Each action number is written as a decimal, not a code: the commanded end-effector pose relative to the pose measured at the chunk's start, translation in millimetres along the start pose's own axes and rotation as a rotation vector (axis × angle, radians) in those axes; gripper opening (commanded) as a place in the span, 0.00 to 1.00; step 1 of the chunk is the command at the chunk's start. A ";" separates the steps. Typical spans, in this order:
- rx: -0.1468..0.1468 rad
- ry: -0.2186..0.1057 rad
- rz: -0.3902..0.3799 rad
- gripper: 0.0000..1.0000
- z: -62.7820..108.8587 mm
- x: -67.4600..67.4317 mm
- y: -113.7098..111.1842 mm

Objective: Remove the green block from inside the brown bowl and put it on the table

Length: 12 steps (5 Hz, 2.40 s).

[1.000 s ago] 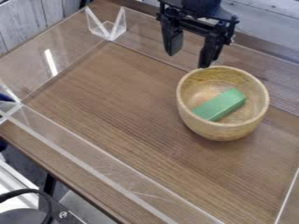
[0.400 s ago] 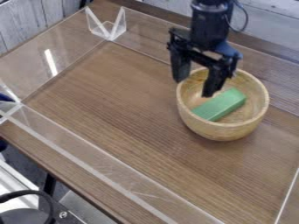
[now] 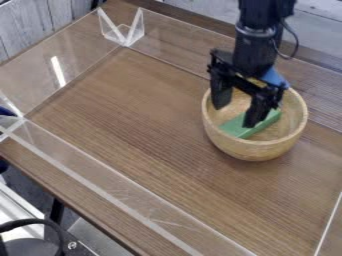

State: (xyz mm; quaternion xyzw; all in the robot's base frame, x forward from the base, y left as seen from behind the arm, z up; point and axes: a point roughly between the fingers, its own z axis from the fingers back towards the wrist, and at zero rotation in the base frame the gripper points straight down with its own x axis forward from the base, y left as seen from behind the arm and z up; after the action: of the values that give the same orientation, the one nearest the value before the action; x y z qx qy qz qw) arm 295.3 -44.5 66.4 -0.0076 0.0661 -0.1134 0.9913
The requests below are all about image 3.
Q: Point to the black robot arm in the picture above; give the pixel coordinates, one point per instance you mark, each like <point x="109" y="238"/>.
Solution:
<point x="262" y="13"/>

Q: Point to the black table leg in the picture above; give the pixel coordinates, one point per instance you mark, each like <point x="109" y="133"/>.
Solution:
<point x="57" y="211"/>

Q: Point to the clear acrylic tray wall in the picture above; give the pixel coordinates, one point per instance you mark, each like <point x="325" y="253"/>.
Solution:
<point x="106" y="131"/>

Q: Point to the grey metal base plate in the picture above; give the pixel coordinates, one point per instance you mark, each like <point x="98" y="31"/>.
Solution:
<point x="93" y="239"/>

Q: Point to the green rectangular block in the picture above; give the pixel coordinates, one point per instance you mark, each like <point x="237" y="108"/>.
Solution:
<point x="234" y="128"/>

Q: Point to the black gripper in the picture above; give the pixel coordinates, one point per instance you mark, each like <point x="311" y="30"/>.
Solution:
<point x="248" y="69"/>

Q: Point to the light wooden bowl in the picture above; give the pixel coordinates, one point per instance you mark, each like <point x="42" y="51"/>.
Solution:
<point x="272" y="142"/>

